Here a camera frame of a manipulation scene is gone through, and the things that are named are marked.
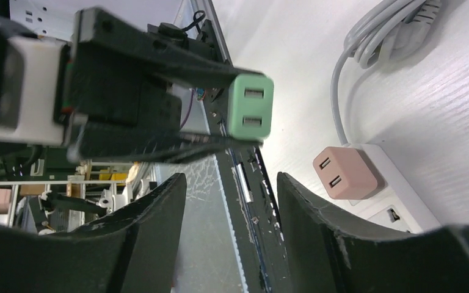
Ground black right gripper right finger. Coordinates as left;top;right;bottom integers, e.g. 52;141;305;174
277;172;469;292

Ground white slotted cable duct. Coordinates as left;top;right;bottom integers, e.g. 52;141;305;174
214;156;249;293

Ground pink adapter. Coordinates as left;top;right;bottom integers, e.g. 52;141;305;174
313;146;385;200

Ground grey far strip cable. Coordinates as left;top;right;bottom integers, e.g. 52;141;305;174
330;0;443;147

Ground green adapter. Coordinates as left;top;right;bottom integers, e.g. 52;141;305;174
226;74;274;141

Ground black mounting base plate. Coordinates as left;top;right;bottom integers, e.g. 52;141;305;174
147;20;296;293

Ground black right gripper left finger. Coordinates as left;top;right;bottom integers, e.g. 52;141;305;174
0;173;187;292

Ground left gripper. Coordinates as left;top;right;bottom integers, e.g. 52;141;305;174
54;7;260;164

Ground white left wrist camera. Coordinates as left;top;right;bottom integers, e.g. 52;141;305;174
0;19;69;146

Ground white power strip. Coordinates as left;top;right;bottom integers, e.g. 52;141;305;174
337;143;441;234

